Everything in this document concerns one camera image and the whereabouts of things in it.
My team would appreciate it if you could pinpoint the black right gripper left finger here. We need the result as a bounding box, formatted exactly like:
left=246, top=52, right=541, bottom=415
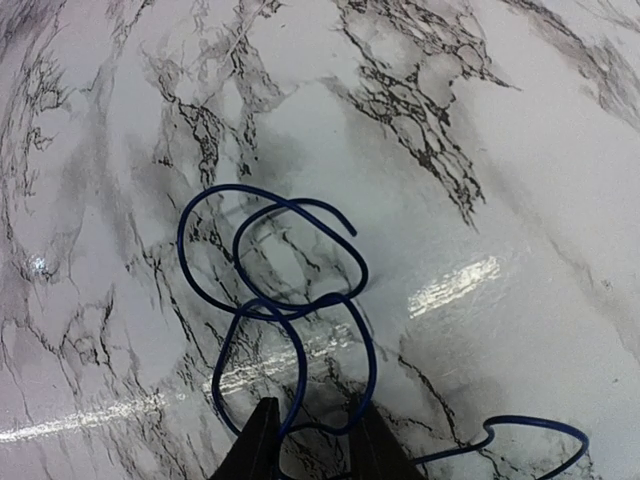
left=214, top=397, right=280, bottom=480

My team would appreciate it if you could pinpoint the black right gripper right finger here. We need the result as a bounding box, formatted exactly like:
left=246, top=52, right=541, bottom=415
left=348, top=403, right=424, bottom=480

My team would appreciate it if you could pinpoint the dark blue long cable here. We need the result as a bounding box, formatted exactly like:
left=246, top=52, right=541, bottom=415
left=176, top=183, right=591, bottom=480

